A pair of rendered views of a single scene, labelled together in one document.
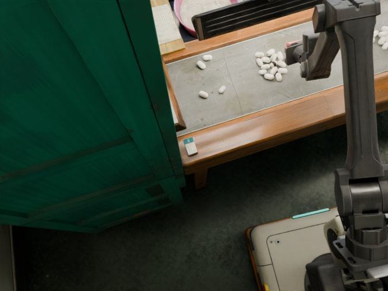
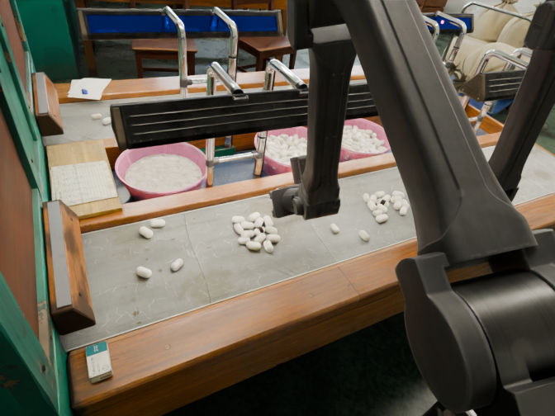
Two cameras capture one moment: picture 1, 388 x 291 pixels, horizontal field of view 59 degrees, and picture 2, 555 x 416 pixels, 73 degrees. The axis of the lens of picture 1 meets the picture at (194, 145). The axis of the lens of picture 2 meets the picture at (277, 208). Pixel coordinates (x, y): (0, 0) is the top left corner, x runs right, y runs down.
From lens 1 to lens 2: 53 cm
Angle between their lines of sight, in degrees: 34
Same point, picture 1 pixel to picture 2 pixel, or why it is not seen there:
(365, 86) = (415, 35)
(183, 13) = (130, 176)
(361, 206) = (520, 350)
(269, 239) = not seen: outside the picture
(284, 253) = not seen: outside the picture
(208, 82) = (155, 257)
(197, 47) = (143, 209)
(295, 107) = (297, 285)
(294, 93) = (294, 268)
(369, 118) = (448, 99)
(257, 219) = not seen: outside the picture
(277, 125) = (271, 313)
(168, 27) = (99, 184)
